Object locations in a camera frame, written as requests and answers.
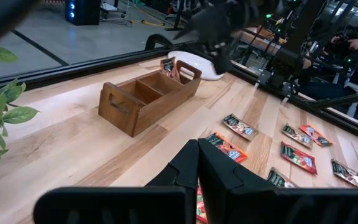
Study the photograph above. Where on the beige vanilla tea packet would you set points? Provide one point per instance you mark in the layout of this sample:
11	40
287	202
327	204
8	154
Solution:
296	136
277	180
240	126
350	173

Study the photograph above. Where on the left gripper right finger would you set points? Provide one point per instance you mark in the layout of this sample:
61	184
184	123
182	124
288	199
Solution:
259	205

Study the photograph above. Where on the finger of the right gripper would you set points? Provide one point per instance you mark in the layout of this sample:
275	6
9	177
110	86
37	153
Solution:
224	62
189	30

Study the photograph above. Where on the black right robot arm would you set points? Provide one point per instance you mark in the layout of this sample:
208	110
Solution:
287	60

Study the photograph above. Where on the background wooden table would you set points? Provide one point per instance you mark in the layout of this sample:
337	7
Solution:
256	39

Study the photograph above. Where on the wooden three-compartment tea box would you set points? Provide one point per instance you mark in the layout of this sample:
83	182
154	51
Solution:
154	112

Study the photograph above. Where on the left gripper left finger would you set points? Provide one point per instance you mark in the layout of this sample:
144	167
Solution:
129	205

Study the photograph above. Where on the green plant in white pot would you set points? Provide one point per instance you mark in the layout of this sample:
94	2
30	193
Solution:
19	114

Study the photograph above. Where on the black computer tower blue light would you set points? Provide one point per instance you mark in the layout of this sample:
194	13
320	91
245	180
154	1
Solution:
82	11

